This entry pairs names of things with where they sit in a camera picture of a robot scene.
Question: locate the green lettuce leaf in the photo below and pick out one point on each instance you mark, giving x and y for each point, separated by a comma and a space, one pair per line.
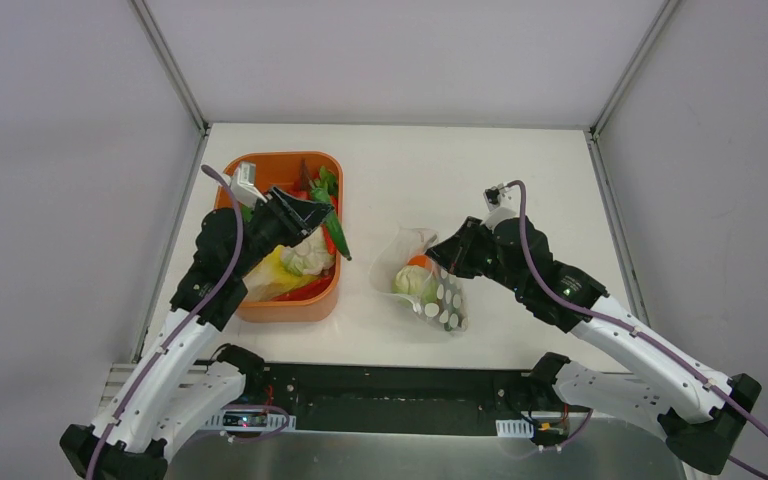
328, 181

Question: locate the long green cucumber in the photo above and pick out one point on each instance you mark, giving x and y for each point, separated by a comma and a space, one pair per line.
451, 303

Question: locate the orange fruit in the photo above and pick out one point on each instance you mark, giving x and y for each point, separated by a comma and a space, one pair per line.
421, 261

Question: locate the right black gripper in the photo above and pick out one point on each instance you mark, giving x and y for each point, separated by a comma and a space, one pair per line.
455, 250

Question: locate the yellow pepper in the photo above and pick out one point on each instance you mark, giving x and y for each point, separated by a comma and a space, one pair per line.
270, 279

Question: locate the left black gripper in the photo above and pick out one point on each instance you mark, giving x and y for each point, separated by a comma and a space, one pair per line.
293, 216

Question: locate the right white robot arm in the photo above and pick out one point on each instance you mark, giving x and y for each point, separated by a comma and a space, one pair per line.
690, 407

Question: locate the orange plastic tub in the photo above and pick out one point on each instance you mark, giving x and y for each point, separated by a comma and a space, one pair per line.
315, 301

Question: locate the clear dotted zip bag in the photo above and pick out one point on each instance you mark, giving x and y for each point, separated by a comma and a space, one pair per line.
407, 243

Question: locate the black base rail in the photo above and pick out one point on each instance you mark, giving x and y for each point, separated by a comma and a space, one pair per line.
396, 400

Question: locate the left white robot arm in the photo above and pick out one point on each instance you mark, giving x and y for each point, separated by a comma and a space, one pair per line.
138, 433

